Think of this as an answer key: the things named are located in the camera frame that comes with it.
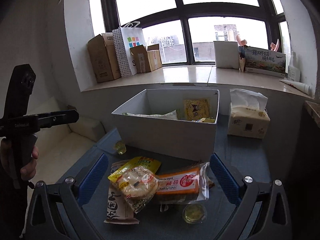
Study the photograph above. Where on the small yellow snack pouch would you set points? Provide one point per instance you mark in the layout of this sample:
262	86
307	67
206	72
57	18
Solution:
206	120

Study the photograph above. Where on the clear yellow jelly cup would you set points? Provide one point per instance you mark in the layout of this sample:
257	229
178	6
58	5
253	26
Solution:
194	213

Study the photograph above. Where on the beige tissue pack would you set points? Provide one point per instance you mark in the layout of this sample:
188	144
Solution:
247	114

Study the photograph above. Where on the round bread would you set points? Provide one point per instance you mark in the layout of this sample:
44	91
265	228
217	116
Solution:
138	186

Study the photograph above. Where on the flat yellow snack packet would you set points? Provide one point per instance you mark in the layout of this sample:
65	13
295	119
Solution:
149	163

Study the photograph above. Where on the landscape printed tissue box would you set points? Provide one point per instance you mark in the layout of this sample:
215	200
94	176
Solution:
262	61

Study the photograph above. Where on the large brown cardboard box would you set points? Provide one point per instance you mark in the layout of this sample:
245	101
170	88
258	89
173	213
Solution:
103	58

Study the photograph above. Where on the white dotted paper bag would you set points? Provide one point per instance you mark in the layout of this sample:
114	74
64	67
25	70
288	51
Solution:
125	38

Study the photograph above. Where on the white plastic bottle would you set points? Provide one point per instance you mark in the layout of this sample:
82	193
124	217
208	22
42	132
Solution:
293	70

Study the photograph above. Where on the white tube on sill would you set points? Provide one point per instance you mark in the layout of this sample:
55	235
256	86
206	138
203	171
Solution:
298	85

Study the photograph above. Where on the yellow cartoon snack packet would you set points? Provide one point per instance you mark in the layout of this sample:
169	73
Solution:
196	109

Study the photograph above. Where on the white square box on sill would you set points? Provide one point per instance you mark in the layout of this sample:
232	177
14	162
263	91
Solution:
226	54

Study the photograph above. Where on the left hand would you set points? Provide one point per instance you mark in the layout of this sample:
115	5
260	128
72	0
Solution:
19	158

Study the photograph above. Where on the cream sofa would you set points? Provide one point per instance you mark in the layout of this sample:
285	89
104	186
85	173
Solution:
62	146

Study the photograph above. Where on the tall grey chip bag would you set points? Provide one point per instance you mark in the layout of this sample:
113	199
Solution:
174	115

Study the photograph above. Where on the small open cardboard box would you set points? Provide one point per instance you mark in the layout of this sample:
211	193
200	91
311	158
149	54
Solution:
146	59

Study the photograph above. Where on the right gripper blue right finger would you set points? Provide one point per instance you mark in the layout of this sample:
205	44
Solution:
273	219

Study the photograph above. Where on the orange biscuit pack clear wrap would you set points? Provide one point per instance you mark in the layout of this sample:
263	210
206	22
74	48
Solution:
185	185

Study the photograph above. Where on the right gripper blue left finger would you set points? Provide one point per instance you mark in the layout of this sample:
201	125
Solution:
55	210

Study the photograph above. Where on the beige long snack bar pack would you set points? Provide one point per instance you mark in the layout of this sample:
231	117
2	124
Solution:
118	211

